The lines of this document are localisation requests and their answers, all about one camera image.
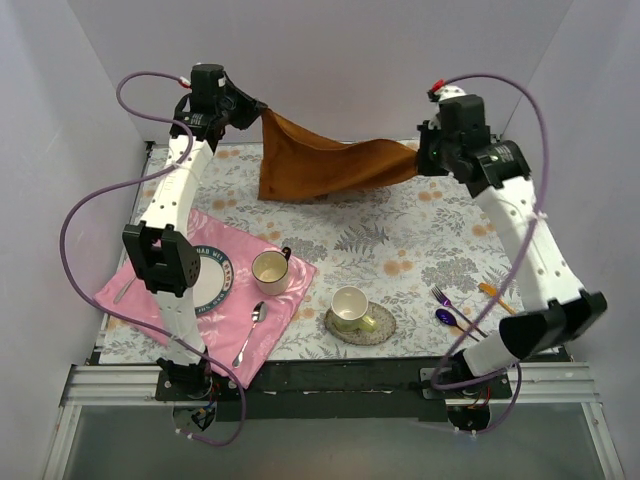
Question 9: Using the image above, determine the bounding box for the orange-brown cloth napkin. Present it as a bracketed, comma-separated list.
[258, 109, 417, 202]

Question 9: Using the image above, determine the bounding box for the purple fork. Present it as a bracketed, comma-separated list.
[431, 286, 488, 340]

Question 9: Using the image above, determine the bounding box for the orange plastic utensil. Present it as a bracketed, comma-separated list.
[478, 283, 517, 315]

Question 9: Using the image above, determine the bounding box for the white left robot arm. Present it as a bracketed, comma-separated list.
[122, 64, 266, 400]

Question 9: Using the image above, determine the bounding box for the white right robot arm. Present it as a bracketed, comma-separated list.
[417, 83, 607, 398]

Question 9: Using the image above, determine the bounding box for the purple spoon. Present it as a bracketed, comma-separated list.
[435, 308, 465, 333]

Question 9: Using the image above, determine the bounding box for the pale green teacup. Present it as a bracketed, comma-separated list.
[331, 286, 378, 333]

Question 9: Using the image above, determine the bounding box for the white plate green rim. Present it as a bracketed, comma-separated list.
[193, 245, 234, 317]

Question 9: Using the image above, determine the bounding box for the woven round saucer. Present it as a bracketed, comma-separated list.
[324, 302, 397, 346]

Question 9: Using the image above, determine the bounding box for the silver spoon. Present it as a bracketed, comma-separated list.
[232, 301, 268, 368]

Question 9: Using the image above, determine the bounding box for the silver fork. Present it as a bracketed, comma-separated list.
[113, 276, 137, 304]

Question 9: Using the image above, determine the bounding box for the pink floral placemat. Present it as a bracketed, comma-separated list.
[94, 209, 317, 388]

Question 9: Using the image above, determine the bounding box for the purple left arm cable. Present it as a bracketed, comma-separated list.
[59, 71, 248, 447]

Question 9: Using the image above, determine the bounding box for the cream mug black handle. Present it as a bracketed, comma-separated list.
[251, 247, 292, 296]

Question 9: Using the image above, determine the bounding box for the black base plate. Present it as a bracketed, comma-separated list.
[154, 357, 514, 424]

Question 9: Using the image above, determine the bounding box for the aluminium frame rail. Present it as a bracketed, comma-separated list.
[43, 357, 625, 479]

